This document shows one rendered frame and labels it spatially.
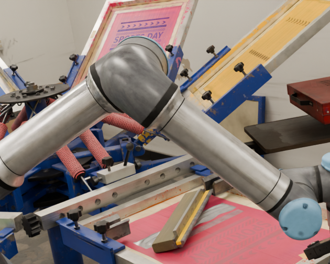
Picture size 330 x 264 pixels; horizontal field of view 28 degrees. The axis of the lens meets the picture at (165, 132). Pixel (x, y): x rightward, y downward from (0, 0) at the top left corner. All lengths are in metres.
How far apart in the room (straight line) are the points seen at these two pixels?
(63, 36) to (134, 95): 5.38
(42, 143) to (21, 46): 4.99
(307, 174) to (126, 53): 0.43
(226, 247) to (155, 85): 0.83
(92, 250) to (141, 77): 0.90
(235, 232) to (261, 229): 0.08
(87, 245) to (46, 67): 4.55
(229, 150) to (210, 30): 3.71
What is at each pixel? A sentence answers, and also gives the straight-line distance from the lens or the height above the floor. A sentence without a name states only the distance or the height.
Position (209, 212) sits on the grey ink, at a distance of 2.10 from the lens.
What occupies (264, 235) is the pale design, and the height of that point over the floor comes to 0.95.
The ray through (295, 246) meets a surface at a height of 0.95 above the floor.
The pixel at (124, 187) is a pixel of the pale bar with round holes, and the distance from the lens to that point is 2.24.
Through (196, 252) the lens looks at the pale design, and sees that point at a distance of 1.87.
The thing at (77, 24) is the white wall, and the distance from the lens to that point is 6.43.
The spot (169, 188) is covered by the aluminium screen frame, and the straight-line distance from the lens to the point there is 2.27.
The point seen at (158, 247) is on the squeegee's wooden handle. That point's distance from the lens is 1.89.
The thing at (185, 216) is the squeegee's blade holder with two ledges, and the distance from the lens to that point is 1.97.
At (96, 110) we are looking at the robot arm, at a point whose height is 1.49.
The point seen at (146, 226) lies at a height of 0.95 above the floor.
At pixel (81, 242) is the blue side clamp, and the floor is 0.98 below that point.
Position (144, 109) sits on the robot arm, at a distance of 1.13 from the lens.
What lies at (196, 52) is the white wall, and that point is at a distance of 5.01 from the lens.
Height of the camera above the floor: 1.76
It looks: 15 degrees down
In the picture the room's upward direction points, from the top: 9 degrees counter-clockwise
